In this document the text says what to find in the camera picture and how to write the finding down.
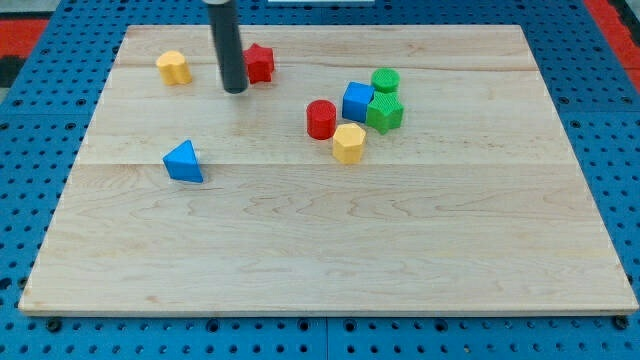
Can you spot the green cylinder block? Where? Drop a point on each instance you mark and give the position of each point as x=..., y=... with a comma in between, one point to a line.
x=385, y=80

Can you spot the blue cube block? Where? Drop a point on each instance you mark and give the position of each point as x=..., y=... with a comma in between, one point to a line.
x=355, y=101

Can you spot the yellow hexagon block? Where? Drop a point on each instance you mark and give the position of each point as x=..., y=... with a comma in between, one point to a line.
x=348, y=143

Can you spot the red cylinder block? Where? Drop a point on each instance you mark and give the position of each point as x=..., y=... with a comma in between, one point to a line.
x=321, y=119

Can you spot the blue triangle block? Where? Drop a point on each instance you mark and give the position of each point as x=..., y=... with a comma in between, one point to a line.
x=181, y=163

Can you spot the light wooden board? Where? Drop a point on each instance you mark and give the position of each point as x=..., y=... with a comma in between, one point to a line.
x=475, y=206

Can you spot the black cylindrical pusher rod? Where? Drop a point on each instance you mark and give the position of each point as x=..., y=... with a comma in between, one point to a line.
x=224, y=25

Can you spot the red star block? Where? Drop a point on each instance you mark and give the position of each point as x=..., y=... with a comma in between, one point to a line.
x=260, y=63

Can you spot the yellow heart block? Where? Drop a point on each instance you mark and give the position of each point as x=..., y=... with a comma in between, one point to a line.
x=173, y=68

